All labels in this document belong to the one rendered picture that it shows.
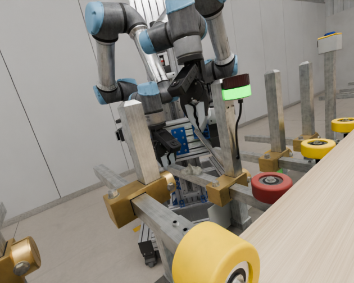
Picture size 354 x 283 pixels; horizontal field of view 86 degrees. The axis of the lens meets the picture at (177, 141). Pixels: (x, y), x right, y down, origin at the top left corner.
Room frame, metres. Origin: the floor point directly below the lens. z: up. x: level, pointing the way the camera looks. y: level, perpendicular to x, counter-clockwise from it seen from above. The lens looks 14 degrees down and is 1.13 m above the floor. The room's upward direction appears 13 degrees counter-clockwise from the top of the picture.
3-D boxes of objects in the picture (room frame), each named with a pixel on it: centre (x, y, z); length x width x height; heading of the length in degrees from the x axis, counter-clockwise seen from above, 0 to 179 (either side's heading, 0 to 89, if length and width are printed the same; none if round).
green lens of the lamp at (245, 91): (0.46, -0.16, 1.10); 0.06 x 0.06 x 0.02
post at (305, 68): (0.77, -0.56, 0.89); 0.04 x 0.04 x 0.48; 33
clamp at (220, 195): (0.48, -0.12, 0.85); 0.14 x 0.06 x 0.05; 123
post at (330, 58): (0.91, -0.78, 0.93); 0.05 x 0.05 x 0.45; 33
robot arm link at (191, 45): (0.57, -0.08, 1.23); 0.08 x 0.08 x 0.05
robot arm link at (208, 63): (1.28, -0.27, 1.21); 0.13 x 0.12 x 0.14; 65
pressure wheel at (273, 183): (0.37, -0.18, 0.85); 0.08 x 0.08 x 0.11
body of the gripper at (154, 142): (0.74, 0.07, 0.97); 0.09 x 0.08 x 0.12; 33
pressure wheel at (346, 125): (0.64, -0.60, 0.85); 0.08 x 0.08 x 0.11
